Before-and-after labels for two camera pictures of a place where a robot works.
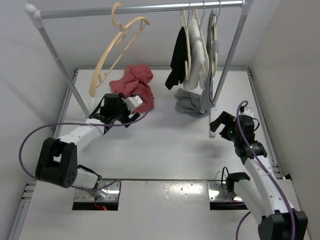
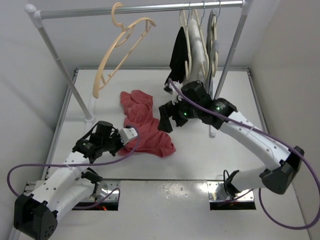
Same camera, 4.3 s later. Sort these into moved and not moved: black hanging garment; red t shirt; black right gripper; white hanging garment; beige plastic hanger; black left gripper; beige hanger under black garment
Moved: black right gripper; beige plastic hanger; red t shirt; black left gripper
Not moved: white hanging garment; beige hanger under black garment; black hanging garment
